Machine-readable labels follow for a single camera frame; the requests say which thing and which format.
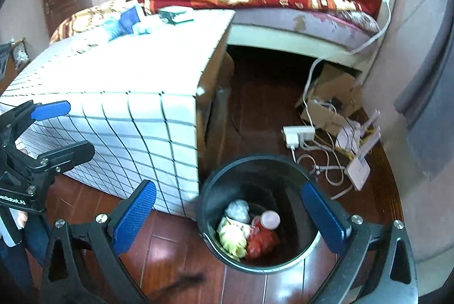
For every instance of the brown wooden table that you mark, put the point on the brown wooden table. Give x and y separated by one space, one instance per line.
216 105

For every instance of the blue grey tied curtain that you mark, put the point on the blue grey tied curtain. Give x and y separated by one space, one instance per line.
429 94

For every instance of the white router with antennas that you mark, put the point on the white router with antennas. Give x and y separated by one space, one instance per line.
349 139

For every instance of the green box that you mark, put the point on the green box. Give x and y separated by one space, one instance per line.
175 16

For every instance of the black trash bin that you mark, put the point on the black trash bin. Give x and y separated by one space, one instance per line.
280 190

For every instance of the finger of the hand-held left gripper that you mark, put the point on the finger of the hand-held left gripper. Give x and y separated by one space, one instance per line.
67 152
49 110

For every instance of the person's left hand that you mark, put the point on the person's left hand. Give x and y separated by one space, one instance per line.
22 219

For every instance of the red plastic bag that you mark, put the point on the red plastic bag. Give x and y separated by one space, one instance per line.
262 243

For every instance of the flat white router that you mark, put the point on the flat white router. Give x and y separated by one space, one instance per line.
357 171

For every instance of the white tissue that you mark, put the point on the white tissue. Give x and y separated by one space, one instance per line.
147 26

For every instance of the red paper cup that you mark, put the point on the red paper cup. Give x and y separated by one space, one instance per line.
270 219

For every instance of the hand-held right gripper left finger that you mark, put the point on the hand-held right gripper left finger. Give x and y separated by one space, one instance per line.
136 215

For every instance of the person's blue jeans leg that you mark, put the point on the person's blue jeans leg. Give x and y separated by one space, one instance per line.
35 240

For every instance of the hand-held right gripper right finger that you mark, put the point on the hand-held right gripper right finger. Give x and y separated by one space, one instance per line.
324 219

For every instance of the cardboard box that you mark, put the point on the cardboard box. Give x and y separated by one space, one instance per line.
333 84

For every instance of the grey mattress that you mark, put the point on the grey mattress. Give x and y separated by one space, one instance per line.
319 30

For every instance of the yellow cloth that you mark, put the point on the yellow cloth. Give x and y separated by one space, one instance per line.
230 236

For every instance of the checked white tablecloth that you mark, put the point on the checked white tablecloth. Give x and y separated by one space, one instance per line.
124 77

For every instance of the white power strip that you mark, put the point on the white power strip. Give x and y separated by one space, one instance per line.
298 135

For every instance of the clear plastic bag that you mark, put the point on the clear plastic bag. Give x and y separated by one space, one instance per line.
237 210

